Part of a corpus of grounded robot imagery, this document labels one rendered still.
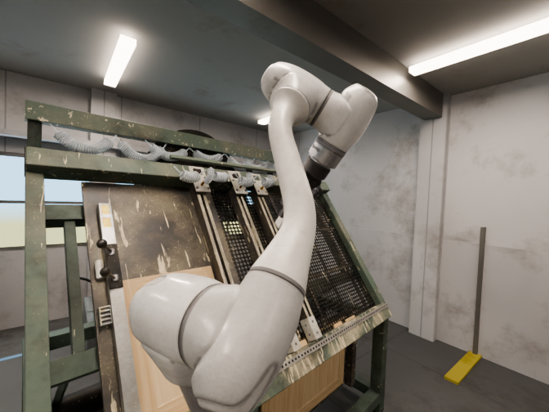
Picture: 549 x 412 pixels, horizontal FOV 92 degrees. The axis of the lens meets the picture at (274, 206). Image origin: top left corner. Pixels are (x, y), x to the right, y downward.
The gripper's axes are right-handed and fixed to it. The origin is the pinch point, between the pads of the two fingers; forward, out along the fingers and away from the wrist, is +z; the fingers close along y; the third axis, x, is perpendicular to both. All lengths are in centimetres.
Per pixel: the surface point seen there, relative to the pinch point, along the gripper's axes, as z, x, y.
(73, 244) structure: 69, -51, 50
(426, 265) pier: 59, -77, -316
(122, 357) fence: 77, -3, 26
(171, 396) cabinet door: 84, 10, 6
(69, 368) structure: 84, -5, 41
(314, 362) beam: 80, 8, -71
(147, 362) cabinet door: 80, -2, 16
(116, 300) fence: 70, -23, 31
